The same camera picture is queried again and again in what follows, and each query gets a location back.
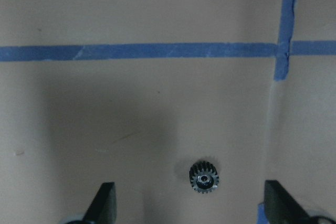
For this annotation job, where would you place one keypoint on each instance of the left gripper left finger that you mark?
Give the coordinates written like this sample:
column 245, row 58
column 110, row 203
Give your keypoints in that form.
column 103, row 207

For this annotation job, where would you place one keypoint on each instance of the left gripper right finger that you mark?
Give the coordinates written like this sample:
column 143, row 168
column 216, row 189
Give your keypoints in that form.
column 280, row 207

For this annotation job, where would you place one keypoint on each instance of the small black bearing gear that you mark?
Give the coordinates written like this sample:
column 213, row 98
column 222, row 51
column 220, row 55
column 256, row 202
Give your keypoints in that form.
column 203, row 177

